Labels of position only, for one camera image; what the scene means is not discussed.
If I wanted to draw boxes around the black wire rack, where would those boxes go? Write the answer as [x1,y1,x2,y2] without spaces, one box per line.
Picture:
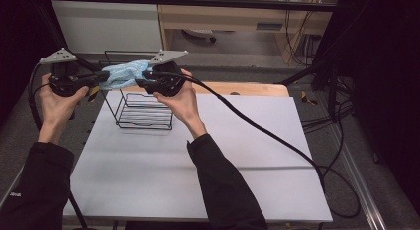
[98,50,175,131]

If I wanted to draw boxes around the black floor cable bundle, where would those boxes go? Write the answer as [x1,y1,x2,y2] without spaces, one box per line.
[300,72,355,178]

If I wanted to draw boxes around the hanging desk cables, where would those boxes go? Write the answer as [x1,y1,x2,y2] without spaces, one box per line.
[282,8,320,66]

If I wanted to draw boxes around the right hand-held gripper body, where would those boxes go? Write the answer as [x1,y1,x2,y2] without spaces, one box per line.
[145,50,190,98]

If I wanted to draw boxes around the white power strip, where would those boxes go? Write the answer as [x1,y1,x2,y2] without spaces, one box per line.
[182,28,218,44]

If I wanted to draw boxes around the person's left hand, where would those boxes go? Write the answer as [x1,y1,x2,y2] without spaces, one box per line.
[39,73,90,139]

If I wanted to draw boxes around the blue striped cloth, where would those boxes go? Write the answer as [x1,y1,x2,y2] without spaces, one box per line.
[98,59,154,91]

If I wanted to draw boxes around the person's right hand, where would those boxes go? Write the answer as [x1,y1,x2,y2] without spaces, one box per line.
[152,68,207,139]

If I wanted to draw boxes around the white table cover board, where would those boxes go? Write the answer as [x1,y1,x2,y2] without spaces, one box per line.
[62,90,334,223]

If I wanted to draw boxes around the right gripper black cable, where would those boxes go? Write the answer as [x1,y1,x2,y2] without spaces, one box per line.
[148,70,362,220]

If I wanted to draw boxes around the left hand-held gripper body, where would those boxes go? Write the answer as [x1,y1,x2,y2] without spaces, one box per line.
[39,47,91,98]

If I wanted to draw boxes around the light wooden desk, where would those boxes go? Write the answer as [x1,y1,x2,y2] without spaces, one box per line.
[155,0,341,65]

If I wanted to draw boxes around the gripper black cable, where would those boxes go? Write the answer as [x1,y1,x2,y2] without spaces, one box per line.
[27,61,89,230]
[148,70,362,220]

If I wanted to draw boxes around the yellow black tape marker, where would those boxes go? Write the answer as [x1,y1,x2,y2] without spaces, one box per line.
[300,90,319,106]
[86,85,101,103]

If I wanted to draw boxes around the black horizontal frame bar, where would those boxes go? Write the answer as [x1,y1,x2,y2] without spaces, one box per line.
[43,0,351,13]

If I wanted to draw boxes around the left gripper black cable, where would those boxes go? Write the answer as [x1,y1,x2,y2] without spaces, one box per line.
[27,61,89,230]

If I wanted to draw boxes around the white cabinet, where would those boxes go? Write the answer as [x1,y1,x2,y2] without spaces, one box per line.
[50,0,165,56]

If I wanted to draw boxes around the wooden table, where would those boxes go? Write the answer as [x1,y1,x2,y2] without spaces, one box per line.
[118,80,290,98]

